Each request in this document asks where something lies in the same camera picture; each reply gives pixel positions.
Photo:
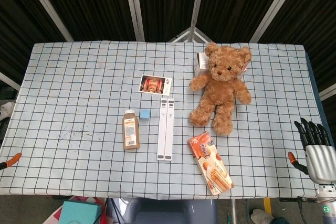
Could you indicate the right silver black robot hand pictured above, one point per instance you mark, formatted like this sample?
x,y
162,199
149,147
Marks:
x,y
320,161

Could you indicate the brown plush teddy bear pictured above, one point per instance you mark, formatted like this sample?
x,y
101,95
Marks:
x,y
221,90

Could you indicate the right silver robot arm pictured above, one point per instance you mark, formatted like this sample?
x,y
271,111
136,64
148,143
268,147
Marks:
x,y
328,205

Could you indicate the grey shoe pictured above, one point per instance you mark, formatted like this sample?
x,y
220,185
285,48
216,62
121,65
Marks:
x,y
261,216

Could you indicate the orange egg roll snack box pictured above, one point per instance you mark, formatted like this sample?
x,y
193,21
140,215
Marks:
x,y
210,161

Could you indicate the dark blue plastic chair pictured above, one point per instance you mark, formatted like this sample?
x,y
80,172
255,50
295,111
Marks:
x,y
178,213

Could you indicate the white cardboard box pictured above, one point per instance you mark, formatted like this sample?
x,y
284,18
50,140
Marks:
x,y
200,62

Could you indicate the white folding stand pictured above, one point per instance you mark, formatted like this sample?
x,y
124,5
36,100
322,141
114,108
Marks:
x,y
165,129

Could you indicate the small blue cube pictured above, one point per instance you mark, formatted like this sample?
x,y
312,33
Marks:
x,y
145,115

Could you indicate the red temple photo postcard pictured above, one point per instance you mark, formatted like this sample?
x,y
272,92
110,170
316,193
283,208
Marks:
x,y
155,85

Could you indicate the brown juice bottle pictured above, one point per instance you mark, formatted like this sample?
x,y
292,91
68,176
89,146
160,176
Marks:
x,y
130,132

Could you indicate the teal cardboard box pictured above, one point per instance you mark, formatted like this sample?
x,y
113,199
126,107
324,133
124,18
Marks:
x,y
78,212

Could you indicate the light blue checked tablecloth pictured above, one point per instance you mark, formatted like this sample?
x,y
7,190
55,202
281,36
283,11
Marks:
x,y
78,103

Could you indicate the white metal frame bar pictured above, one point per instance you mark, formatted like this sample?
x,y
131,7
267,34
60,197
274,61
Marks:
x,y
9,80
328,91

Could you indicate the white metal frame post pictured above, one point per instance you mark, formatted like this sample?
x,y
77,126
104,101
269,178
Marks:
x,y
273,6
135,6
197,1
47,6

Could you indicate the white triangular frame brace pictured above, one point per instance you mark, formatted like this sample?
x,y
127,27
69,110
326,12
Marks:
x,y
193,35

